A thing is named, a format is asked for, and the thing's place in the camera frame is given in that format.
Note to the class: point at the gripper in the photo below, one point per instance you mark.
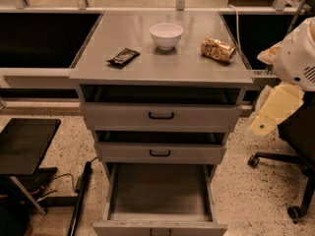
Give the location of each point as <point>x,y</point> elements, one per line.
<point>295,61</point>

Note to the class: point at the grey bottom drawer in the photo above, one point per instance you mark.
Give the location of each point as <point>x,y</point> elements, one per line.
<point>159,200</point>

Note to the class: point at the grey drawer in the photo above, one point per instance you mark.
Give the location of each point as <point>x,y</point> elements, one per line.
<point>160,147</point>
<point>159,200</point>
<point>154,108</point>

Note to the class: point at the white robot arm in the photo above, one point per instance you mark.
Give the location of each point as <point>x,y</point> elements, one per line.
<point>293,61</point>

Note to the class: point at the grey metal drawer cabinet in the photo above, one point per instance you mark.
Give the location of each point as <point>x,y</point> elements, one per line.
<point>182,66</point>

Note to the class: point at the grey top drawer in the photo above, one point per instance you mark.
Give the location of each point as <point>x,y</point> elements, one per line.
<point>154,108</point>

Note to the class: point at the grey middle drawer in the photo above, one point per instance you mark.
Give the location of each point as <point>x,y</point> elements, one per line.
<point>160,147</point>

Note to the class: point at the black office chair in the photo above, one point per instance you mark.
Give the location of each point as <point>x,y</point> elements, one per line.
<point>299,132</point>

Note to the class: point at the crushed gold soda can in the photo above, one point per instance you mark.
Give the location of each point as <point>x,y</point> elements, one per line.
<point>218,49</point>

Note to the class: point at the metal diagonal rod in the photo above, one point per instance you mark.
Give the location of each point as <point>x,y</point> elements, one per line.
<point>299,7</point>

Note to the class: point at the white ceramic bowl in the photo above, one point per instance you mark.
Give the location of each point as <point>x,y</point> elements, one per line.
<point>166,35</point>

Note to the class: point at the dark chocolate bar wrapper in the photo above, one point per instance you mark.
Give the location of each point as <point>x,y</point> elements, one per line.
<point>124,57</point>

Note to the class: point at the black pole on floor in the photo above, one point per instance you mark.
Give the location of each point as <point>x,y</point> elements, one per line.
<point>79,200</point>

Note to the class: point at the black side table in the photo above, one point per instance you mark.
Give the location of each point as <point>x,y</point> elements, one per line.
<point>23,145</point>

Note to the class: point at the grey aluminium frame rail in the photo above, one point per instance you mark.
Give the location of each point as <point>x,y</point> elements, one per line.
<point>37,78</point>

